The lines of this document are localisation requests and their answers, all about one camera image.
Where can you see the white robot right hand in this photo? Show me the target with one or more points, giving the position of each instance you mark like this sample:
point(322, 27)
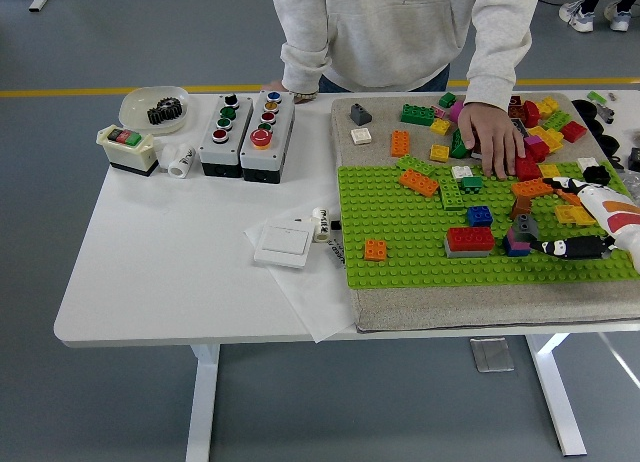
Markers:
point(615, 217)

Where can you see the person's right hand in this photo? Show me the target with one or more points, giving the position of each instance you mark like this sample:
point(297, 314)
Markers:
point(272, 84)

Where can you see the person's left hand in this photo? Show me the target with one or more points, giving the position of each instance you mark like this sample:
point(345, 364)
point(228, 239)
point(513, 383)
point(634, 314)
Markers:
point(492, 132)

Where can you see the dark green long brick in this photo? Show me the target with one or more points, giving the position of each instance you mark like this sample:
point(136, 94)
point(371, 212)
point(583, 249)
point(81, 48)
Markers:
point(456, 148)

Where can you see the blue square brick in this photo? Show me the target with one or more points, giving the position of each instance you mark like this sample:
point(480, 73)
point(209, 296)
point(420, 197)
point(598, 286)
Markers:
point(515, 253)
point(479, 216)

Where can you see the dark grey sloped brick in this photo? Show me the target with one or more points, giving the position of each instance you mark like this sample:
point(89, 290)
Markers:
point(360, 114)
point(524, 227)

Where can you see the person's left forearm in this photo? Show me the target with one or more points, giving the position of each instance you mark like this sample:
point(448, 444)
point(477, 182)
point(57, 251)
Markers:
point(500, 47)

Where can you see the person's right forearm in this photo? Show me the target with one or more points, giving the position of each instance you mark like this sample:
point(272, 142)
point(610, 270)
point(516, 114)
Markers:
point(305, 62)

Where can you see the small white brick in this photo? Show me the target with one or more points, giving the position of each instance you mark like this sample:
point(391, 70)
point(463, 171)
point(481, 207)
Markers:
point(586, 163)
point(476, 155)

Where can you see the grey long brick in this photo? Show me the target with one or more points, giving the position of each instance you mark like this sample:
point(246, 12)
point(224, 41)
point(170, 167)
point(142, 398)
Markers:
point(465, 254)
point(522, 129)

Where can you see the yellow flat brick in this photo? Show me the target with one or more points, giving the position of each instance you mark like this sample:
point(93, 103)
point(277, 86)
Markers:
point(565, 214)
point(582, 218)

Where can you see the brown brick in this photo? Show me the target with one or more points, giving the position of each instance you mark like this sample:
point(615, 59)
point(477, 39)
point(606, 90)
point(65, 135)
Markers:
point(516, 104)
point(520, 209)

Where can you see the black brick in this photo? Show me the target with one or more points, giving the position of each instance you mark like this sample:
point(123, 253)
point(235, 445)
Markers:
point(596, 176)

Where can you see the orange long brick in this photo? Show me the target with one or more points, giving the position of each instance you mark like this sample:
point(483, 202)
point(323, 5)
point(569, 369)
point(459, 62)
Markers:
point(570, 198)
point(530, 189)
point(418, 183)

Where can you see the white square brick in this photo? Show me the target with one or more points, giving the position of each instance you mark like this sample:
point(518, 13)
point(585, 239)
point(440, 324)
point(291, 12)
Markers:
point(361, 136)
point(461, 172)

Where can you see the large red brick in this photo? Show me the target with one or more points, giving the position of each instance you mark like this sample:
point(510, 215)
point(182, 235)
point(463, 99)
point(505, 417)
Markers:
point(529, 168)

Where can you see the yellow square brick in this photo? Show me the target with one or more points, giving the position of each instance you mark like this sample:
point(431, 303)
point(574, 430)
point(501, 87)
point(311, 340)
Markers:
point(440, 153)

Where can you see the small pink brick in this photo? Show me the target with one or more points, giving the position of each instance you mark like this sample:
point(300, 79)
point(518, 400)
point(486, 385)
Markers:
point(440, 111)

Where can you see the small dark green brick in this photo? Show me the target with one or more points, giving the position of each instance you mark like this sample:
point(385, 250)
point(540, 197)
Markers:
point(471, 184)

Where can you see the lime green long brick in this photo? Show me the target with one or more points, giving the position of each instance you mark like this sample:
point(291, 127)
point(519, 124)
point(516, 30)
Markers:
point(415, 164)
point(451, 195)

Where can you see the magenta square brick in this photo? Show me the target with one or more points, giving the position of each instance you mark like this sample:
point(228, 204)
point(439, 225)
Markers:
point(520, 245)

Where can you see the red long brick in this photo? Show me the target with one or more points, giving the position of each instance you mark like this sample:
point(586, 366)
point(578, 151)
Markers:
point(469, 238)

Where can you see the orange square brick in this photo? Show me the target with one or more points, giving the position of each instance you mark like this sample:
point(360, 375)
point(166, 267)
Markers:
point(375, 250)

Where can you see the clear plastic bag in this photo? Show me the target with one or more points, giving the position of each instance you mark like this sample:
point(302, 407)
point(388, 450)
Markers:
point(631, 182)

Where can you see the grey emergency-stop control box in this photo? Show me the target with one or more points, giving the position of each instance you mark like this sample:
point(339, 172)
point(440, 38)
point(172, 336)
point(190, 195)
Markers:
point(280, 132)

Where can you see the small black box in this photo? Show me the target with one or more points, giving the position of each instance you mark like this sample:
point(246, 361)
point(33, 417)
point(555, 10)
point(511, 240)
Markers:
point(635, 158)

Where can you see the grey four-button control box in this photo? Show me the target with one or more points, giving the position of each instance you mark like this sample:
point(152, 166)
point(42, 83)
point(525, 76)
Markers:
point(210, 153)

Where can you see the grey metal part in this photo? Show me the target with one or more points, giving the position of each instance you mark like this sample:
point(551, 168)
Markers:
point(605, 113)

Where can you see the small green piece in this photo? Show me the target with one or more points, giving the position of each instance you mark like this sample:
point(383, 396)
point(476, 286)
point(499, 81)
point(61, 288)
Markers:
point(596, 96)

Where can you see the black gear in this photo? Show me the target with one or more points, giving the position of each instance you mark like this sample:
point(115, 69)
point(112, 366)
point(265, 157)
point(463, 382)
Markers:
point(165, 113)

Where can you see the white pipe tee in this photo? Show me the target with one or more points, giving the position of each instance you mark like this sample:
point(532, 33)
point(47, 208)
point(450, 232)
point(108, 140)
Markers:
point(180, 164)

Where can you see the white plastic bowl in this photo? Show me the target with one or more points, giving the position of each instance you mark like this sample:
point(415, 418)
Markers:
point(135, 109)

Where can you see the background person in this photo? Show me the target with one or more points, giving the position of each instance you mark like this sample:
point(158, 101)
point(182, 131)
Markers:
point(580, 17)

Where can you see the small white pipe fitting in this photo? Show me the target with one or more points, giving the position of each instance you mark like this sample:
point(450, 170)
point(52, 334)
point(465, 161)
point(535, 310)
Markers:
point(320, 229)

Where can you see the green studded baseplate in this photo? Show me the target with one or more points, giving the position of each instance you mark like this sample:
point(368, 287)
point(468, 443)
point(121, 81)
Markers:
point(400, 272)

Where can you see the grey-brown mat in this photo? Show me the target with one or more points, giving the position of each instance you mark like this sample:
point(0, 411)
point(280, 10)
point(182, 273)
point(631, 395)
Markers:
point(450, 307)

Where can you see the white label strip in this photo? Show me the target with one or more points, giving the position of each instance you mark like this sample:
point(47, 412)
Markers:
point(335, 254)

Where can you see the silver floor plate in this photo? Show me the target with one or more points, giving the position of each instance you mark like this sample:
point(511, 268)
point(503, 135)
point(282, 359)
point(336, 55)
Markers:
point(492, 354)

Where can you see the white table leg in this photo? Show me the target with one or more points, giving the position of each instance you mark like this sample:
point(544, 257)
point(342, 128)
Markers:
point(555, 392)
point(202, 407)

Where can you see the yellow floor tape line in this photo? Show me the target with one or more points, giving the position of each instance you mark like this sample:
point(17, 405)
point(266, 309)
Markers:
point(75, 91)

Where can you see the white paper sheet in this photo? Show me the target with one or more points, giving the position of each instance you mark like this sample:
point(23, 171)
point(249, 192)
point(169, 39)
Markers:
point(310, 302)

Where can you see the white wall switch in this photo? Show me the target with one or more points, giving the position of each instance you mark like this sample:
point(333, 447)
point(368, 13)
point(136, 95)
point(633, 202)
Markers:
point(282, 244)

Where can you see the cream switch box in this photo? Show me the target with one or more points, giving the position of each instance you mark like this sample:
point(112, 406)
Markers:
point(127, 154)

